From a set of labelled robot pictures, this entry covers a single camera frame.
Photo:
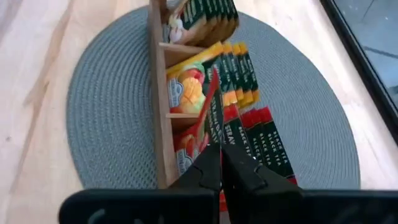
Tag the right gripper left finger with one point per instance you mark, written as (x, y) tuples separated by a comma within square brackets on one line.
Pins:
[(199, 193)]

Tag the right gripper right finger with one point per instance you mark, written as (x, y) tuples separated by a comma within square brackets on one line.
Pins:
[(248, 193)]

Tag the wooden tea box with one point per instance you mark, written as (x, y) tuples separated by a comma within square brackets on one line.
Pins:
[(161, 93)]

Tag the grey round mat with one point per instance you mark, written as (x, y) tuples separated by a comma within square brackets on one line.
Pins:
[(109, 109)]

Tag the orange tea packet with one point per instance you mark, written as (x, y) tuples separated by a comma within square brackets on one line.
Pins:
[(233, 71), (242, 74), (189, 90), (250, 74)]

